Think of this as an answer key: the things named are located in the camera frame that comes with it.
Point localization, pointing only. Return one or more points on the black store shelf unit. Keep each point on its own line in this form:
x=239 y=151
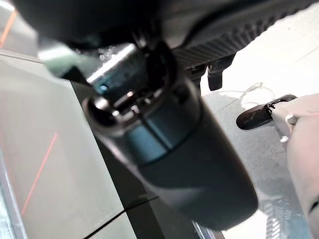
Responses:
x=129 y=211

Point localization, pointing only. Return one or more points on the silver right robot leg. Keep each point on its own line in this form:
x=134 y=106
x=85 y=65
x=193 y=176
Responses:
x=299 y=149

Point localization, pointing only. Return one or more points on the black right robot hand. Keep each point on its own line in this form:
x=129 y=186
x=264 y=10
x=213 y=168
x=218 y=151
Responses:
x=187 y=174

